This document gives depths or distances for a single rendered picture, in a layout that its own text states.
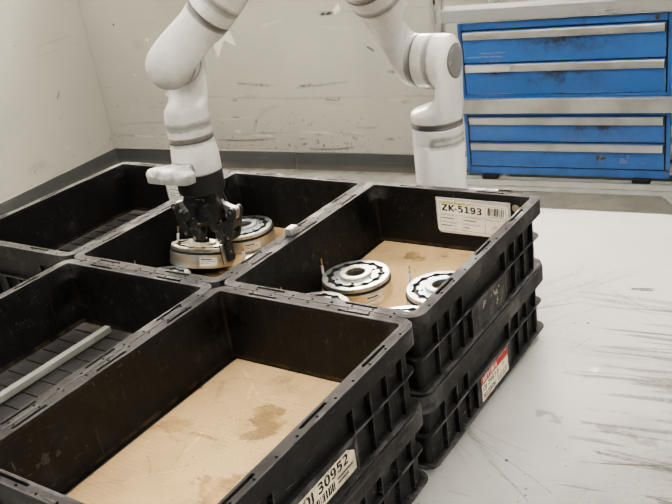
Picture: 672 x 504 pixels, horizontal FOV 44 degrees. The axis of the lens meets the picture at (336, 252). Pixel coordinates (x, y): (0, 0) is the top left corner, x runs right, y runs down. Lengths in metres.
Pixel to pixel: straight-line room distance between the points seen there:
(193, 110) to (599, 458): 0.75
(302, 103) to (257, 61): 0.33
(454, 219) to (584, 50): 1.74
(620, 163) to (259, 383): 2.21
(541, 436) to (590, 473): 0.09
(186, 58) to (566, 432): 0.74
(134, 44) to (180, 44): 3.78
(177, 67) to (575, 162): 2.08
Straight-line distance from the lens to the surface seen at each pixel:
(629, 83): 3.01
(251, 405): 1.03
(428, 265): 1.31
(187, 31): 1.25
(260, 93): 4.60
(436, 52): 1.44
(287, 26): 4.42
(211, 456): 0.97
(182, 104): 1.30
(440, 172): 1.50
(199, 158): 1.30
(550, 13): 2.99
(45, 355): 1.29
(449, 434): 1.12
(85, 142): 5.20
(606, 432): 1.16
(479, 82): 3.13
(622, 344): 1.34
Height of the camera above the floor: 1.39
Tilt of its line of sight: 23 degrees down
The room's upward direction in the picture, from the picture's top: 8 degrees counter-clockwise
